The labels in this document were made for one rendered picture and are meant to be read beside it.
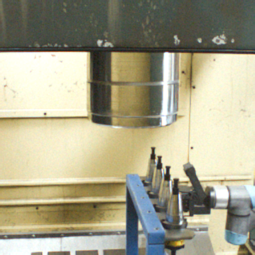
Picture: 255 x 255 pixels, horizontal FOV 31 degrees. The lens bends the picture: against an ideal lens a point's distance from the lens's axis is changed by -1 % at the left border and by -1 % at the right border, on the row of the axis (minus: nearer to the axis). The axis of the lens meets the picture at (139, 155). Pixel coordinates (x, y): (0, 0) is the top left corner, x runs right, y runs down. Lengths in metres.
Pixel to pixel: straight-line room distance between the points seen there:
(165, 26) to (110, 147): 1.21
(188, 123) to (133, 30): 1.23
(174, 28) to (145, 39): 0.04
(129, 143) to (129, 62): 1.15
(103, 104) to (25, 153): 1.14
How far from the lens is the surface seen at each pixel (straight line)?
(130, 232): 1.52
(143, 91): 0.73
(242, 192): 1.48
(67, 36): 0.67
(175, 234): 1.06
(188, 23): 0.69
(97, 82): 0.75
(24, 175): 1.89
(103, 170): 1.88
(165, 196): 1.19
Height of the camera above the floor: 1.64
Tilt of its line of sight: 14 degrees down
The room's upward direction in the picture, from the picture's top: 1 degrees clockwise
